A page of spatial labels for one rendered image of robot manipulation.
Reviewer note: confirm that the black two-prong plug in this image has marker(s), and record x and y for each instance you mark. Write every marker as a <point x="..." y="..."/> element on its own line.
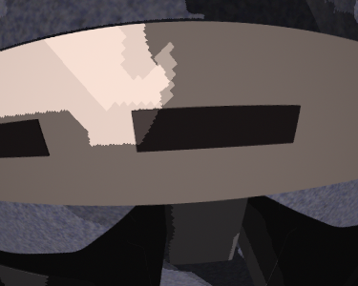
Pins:
<point x="203" y="232"/>

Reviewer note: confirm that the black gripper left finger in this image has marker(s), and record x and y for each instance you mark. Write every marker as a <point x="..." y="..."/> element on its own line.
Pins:
<point x="129" y="254"/>

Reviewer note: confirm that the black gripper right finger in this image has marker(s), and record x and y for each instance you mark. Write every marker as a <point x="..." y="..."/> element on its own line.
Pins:
<point x="285" y="248"/>

